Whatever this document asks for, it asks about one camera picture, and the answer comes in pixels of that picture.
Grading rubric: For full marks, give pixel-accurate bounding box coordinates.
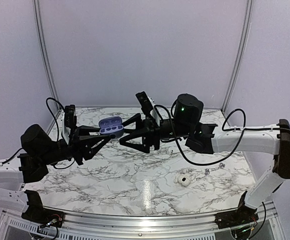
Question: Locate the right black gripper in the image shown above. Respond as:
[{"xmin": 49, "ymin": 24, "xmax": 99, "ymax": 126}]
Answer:
[{"xmin": 117, "ymin": 112, "xmax": 193, "ymax": 153}]

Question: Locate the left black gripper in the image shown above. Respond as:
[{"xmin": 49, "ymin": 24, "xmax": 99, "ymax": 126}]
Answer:
[{"xmin": 40, "ymin": 125, "xmax": 110, "ymax": 166}]

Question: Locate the purple earbud charging case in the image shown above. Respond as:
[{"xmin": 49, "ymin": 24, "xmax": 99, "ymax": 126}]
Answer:
[{"xmin": 98, "ymin": 116, "xmax": 124, "ymax": 139}]

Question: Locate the purple clip earbud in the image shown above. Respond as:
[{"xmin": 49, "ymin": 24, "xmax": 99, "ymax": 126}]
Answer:
[
  {"xmin": 219, "ymin": 162, "xmax": 225, "ymax": 169},
  {"xmin": 205, "ymin": 168, "xmax": 210, "ymax": 175}
]

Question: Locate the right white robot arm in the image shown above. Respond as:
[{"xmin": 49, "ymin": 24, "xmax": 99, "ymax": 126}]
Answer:
[{"xmin": 119, "ymin": 92, "xmax": 290, "ymax": 224}]

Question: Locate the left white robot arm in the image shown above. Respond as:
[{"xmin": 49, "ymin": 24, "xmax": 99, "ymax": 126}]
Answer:
[{"xmin": 0, "ymin": 124, "xmax": 114, "ymax": 225}]

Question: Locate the white earbud case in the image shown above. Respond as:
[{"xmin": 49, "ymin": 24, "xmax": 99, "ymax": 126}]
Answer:
[{"xmin": 174, "ymin": 175, "xmax": 191, "ymax": 187}]

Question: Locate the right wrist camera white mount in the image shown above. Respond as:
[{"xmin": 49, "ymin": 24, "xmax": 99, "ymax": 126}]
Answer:
[{"xmin": 136, "ymin": 91, "xmax": 160, "ymax": 127}]

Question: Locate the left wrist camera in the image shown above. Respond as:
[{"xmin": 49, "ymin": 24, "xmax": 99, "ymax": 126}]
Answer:
[{"xmin": 62, "ymin": 104, "xmax": 77, "ymax": 143}]

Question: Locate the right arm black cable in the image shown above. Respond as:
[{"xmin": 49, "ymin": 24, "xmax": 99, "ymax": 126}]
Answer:
[{"xmin": 154, "ymin": 104, "xmax": 290, "ymax": 166}]

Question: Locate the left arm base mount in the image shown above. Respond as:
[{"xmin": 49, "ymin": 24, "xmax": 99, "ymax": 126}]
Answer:
[{"xmin": 21, "ymin": 206, "xmax": 65, "ymax": 228}]

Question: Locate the front aluminium rail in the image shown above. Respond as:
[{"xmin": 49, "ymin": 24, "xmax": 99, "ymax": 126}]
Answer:
[{"xmin": 0, "ymin": 207, "xmax": 278, "ymax": 240}]

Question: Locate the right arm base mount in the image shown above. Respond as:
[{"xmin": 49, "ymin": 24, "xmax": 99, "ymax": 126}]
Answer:
[{"xmin": 215, "ymin": 209, "xmax": 259, "ymax": 229}]

